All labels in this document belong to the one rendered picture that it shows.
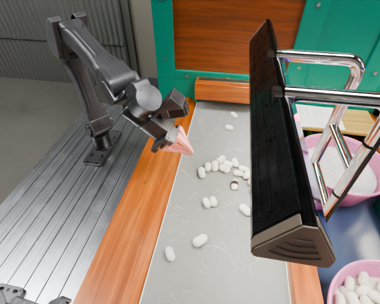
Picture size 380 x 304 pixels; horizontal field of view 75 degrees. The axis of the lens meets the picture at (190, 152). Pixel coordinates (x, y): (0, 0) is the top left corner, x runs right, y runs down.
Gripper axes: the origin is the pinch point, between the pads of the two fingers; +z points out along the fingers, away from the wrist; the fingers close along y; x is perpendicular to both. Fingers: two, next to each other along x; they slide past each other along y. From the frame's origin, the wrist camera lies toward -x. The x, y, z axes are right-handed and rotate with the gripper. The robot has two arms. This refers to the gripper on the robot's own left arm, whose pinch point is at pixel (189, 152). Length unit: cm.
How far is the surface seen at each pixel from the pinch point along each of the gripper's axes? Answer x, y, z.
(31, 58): 177, 180, -113
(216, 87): -1.6, 37.2, 3.2
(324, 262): -27.7, -34.7, 1.9
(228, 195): 1.2, -3.4, 16.3
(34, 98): 184, 143, -84
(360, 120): -30, 35, 48
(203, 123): 8.7, 29.0, 7.7
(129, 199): 16.0, -11.3, -5.0
